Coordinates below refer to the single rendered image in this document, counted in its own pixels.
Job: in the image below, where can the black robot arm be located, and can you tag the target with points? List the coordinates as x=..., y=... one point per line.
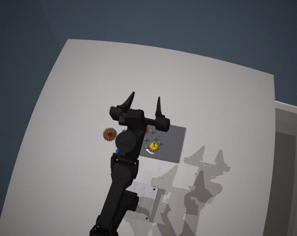
x=123, y=172

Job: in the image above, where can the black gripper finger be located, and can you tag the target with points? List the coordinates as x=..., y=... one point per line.
x=126, y=105
x=158, y=109

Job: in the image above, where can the brown gear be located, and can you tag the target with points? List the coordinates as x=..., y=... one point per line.
x=109, y=134

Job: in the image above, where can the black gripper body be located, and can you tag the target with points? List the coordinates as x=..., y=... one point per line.
x=160, y=123

